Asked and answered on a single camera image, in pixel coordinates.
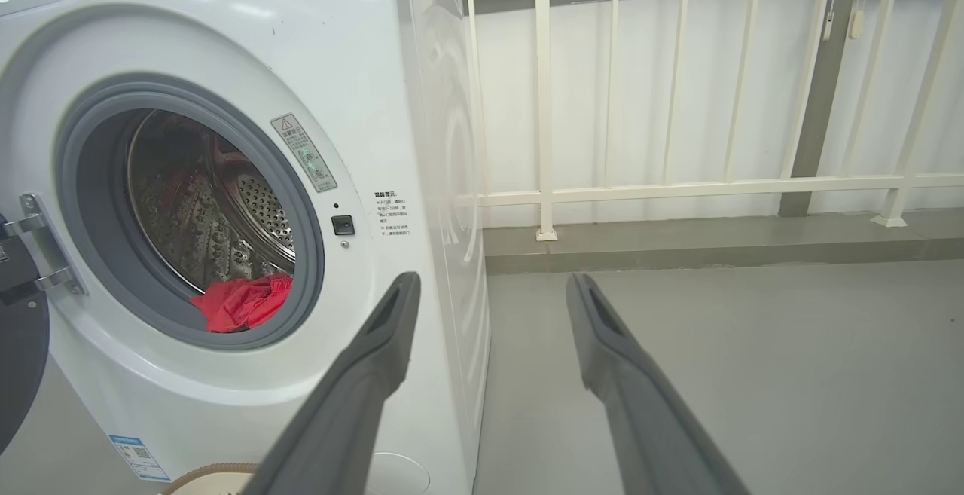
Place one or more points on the blue energy label sticker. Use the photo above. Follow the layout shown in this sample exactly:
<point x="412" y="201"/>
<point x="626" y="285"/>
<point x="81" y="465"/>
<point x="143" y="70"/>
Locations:
<point x="139" y="459"/>

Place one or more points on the stainless steel washing machine drum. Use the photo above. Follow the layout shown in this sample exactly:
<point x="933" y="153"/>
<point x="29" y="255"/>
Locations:
<point x="203" y="224"/>

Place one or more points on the red garment with white stripe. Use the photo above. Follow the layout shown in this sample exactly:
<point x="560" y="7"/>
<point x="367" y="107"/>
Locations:
<point x="241" y="303"/>

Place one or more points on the round white filter cover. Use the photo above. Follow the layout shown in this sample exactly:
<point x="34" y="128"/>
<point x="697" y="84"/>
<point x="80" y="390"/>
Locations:
<point x="399" y="476"/>

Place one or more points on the small caution text label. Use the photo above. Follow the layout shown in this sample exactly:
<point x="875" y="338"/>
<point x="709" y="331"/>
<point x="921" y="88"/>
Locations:
<point x="392" y="215"/>

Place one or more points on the cream laundry basket brown rim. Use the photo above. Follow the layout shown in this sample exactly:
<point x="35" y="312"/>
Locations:
<point x="211" y="478"/>

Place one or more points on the washing machine door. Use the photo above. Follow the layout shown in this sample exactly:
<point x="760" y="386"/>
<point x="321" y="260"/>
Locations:
<point x="19" y="359"/>

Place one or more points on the grey rubber door gasket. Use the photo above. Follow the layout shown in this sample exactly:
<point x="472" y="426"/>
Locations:
<point x="83" y="201"/>

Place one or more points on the white front-load washing machine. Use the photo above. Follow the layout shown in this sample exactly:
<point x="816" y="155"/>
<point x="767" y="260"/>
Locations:
<point x="226" y="28"/>

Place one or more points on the white metal railing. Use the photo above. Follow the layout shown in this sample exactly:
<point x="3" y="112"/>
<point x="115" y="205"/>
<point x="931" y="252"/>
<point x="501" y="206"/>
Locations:
<point x="542" y="103"/>

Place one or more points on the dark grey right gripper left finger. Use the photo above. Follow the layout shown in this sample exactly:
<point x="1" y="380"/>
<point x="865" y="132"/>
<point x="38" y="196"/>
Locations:
<point x="354" y="412"/>

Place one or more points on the black square door latch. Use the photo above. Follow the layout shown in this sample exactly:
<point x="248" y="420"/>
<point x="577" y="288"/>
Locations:
<point x="343" y="225"/>

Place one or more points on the grey warning sticker red triangle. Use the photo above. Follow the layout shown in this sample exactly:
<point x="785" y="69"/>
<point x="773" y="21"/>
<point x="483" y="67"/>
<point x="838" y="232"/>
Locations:
<point x="305" y="152"/>

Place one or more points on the silver metal door hinge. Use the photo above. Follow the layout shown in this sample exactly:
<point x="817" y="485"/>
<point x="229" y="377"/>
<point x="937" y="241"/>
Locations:
<point x="45" y="231"/>

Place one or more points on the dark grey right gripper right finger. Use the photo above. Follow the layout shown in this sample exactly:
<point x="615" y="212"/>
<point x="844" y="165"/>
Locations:
<point x="640" y="420"/>

